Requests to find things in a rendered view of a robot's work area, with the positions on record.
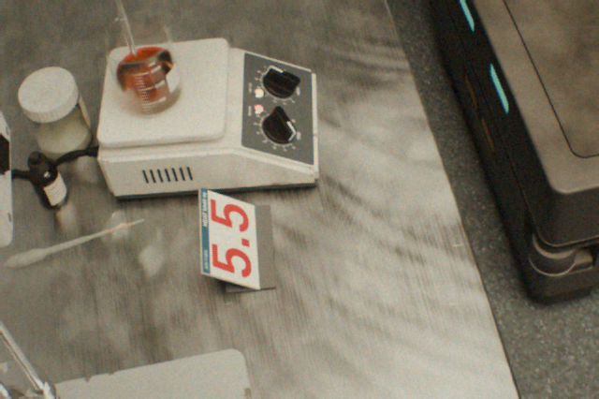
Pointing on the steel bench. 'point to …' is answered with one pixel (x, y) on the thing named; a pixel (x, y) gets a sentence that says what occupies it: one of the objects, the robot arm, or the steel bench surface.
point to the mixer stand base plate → (168, 380)
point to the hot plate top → (197, 105)
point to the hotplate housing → (207, 157)
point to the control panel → (250, 121)
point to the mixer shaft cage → (22, 375)
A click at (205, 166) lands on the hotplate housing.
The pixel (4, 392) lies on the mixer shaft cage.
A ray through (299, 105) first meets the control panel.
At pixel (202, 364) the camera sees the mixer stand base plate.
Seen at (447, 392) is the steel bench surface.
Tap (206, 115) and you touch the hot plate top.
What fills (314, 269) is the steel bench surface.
